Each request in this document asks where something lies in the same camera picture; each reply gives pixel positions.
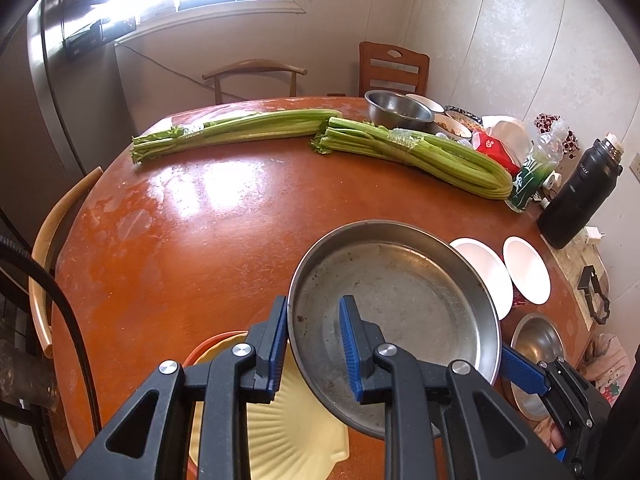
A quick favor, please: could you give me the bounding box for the white charger plug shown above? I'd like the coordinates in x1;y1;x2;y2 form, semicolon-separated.
582;226;604;245

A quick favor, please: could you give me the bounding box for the grey refrigerator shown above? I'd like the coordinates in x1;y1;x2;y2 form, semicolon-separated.
26;0;136;180

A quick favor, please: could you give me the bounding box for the white wall socket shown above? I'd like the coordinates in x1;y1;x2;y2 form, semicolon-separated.
629;153;640;182

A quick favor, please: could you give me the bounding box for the light wooden chair back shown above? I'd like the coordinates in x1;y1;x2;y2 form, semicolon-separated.
28;166;103;359

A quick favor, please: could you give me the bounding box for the bowl of food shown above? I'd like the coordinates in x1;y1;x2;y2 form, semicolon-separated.
434;113;472;140

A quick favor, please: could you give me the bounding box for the red snack packet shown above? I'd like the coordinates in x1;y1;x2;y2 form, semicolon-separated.
472;130;521;177

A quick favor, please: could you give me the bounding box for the left celery bunch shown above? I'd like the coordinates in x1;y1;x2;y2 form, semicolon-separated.
130;108;343;164

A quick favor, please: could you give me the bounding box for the celery bunch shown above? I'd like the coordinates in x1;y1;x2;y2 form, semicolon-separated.
130;108;343;164
311;117;512;200

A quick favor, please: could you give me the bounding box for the orange pig-shaped plastic plate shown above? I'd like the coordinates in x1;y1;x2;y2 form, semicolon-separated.
182;330;248;367

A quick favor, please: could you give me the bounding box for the black thermos flask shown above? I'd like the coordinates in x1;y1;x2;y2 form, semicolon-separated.
537;133;624;249

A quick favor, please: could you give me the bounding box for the yellow shell-shaped plate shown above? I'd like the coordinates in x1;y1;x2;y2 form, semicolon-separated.
188;331;352;480

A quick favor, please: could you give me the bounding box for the dark wooden chair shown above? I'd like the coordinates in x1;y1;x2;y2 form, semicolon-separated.
201;58;308;105

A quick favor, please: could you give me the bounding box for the black clamp tool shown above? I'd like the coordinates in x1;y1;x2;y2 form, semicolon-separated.
577;266;611;326

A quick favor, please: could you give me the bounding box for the green label plastic bottle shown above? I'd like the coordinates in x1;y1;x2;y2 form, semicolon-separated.
506;119;568;212

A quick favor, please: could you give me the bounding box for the small steel bowl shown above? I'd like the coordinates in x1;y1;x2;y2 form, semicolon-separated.
502;313;565;422

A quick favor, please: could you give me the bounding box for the white plastic bag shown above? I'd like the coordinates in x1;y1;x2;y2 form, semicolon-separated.
482;115;532;166

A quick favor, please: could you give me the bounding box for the black cable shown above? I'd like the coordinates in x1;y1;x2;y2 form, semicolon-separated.
0;238;104;436

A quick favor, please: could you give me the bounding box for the large steel mixing bowl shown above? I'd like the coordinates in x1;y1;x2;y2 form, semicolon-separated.
364;90;436;133

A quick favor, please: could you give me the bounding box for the white foam bowl red label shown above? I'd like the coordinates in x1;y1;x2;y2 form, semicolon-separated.
450;237;513;320

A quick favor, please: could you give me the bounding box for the right celery bunch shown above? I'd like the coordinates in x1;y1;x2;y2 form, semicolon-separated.
311;117;512;200

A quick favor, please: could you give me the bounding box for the round steel pan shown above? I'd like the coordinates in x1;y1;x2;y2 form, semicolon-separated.
288;220;501;439

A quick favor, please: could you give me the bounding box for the brown slatted wooden chair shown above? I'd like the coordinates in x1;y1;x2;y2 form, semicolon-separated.
359;41;431;96

